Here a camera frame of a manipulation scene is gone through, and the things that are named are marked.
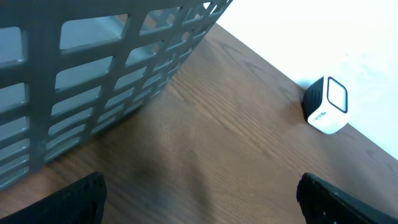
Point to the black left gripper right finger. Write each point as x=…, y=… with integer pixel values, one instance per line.
x=322, y=202

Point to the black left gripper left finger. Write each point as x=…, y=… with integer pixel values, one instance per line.
x=80, y=202

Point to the grey plastic shopping basket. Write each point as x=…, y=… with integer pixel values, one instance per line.
x=71, y=68

